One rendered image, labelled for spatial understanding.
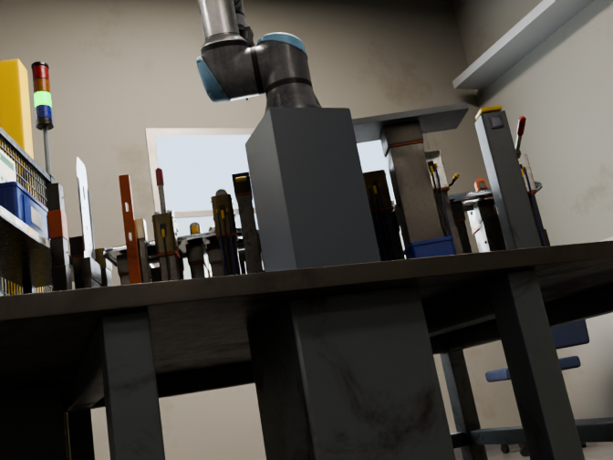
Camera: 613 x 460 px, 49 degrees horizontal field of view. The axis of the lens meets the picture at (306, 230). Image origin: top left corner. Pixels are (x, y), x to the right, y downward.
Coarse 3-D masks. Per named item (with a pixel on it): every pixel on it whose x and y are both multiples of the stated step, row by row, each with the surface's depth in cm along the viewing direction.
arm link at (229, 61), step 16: (208, 0) 161; (224, 0) 162; (208, 16) 162; (224, 16) 162; (208, 32) 162; (224, 32) 161; (208, 48) 161; (224, 48) 160; (240, 48) 162; (208, 64) 161; (224, 64) 160; (240, 64) 160; (208, 80) 160; (224, 80) 160; (240, 80) 161; (208, 96) 164; (224, 96) 163; (240, 96) 164
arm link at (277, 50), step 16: (256, 48) 162; (272, 48) 161; (288, 48) 161; (304, 48) 165; (256, 64) 160; (272, 64) 160; (288, 64) 159; (304, 64) 162; (256, 80) 161; (272, 80) 160
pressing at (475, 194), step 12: (468, 192) 209; (480, 192) 209; (492, 192) 209; (468, 204) 223; (240, 228) 203; (180, 240) 201; (192, 240) 206; (204, 240) 209; (240, 240) 216; (108, 252) 199; (120, 252) 205
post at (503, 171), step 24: (480, 120) 187; (504, 120) 185; (480, 144) 190; (504, 144) 183; (504, 168) 181; (504, 192) 180; (504, 216) 180; (528, 216) 178; (504, 240) 183; (528, 240) 176
